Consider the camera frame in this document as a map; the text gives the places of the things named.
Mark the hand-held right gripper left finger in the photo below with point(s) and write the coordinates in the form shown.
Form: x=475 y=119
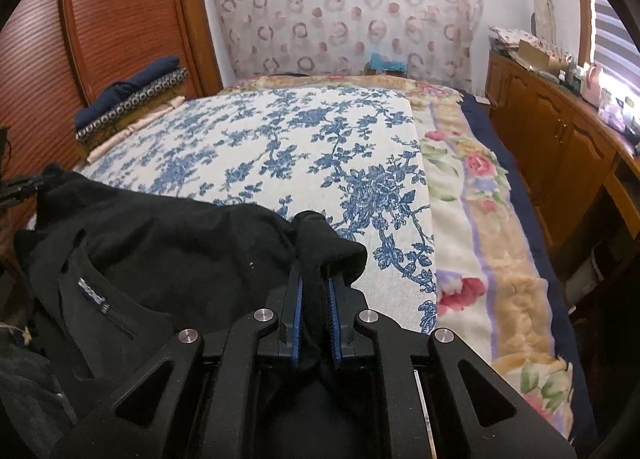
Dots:
x=298 y=319

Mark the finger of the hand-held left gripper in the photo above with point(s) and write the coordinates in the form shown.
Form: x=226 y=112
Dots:
x=15 y=187

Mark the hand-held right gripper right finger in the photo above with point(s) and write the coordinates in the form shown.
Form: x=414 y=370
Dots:
x=334 y=324

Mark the black printed t-shirt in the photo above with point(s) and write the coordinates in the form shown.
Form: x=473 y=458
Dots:
x=150 y=249

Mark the stack of folded clothes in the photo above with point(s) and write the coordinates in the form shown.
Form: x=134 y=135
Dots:
x=116 y=113

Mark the folded navy cloth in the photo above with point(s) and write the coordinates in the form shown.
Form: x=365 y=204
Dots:
x=122 y=93

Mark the folded beige cloth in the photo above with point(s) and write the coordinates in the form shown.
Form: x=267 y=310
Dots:
x=145 y=122

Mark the floral fleece blanket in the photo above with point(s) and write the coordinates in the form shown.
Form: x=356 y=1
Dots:
x=480 y=239

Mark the blue floral white cloth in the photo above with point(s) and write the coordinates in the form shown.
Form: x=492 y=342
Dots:
x=280 y=149

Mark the wooden slatted wardrobe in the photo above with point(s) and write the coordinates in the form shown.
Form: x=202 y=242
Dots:
x=125 y=14

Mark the navy bed sheet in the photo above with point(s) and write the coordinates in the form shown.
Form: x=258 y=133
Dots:
x=520 y=189

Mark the box with blue cloth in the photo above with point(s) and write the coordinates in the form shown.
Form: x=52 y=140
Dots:
x=385 y=65

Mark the wooden side cabinet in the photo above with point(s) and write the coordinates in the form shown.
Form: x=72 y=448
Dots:
x=550 y=129

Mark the circle print sheer curtain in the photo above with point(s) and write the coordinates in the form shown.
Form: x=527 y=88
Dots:
x=350 y=4

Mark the folded floral cloth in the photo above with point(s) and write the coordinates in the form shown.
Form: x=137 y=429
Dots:
x=505 y=36

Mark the cardboard box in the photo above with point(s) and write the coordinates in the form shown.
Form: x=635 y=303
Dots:
x=535 y=55

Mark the purple tissue pack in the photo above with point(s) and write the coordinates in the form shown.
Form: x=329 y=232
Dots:
x=614 y=115

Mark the pink kettle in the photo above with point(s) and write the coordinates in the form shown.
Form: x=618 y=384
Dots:
x=595 y=83

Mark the striped window blind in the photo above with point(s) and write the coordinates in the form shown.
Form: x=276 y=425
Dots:
x=615 y=49

